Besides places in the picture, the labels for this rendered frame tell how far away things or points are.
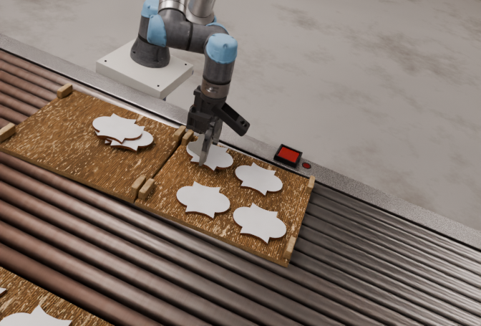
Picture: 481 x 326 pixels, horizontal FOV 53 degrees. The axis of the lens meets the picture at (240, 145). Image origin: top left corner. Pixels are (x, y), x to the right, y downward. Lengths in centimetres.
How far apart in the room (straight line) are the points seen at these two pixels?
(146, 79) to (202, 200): 65
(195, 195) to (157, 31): 43
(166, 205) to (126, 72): 69
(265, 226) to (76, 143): 57
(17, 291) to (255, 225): 55
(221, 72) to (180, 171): 31
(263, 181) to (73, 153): 53
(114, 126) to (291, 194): 54
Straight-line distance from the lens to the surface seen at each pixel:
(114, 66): 179
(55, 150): 137
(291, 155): 153
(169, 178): 131
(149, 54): 182
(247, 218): 124
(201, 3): 170
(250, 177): 136
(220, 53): 118
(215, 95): 124
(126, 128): 142
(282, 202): 133
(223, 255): 117
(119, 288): 108
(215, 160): 136
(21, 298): 106
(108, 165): 133
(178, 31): 127
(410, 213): 154
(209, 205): 124
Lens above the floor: 179
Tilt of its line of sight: 35 degrees down
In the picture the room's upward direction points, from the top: 16 degrees clockwise
